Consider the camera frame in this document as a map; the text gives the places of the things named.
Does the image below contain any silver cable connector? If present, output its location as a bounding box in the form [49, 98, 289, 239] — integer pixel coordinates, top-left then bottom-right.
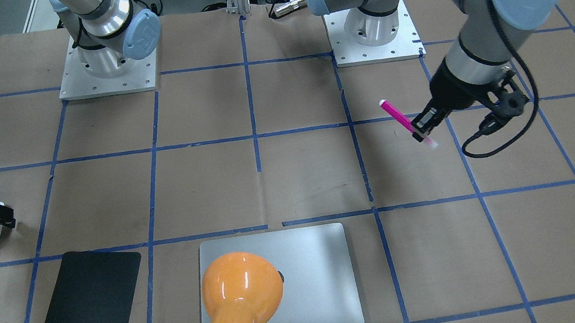
[268, 0, 308, 20]

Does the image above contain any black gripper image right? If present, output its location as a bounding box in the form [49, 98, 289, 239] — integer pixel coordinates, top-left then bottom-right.
[411, 61, 530, 143]

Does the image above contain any right-image robot base plate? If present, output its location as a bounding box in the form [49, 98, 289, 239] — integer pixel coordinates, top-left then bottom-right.
[322, 0, 426, 68]

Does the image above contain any pink pen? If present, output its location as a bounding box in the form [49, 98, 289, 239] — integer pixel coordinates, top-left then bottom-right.
[378, 99, 439, 149]

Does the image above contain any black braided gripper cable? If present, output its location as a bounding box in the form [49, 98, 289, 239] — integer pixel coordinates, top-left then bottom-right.
[439, 0, 575, 161]

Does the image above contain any left-image robot base plate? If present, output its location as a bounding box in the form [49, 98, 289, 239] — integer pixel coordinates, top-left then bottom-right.
[59, 38, 158, 101]

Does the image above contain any silver closed notebook laptop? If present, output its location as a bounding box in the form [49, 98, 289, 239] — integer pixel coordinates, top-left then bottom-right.
[199, 222, 365, 323]

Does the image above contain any black mousepad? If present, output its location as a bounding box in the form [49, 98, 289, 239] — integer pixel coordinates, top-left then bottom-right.
[44, 251, 141, 323]

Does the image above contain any orange desk lamp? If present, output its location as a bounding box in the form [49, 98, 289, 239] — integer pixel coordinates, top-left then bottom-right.
[200, 251, 285, 323]

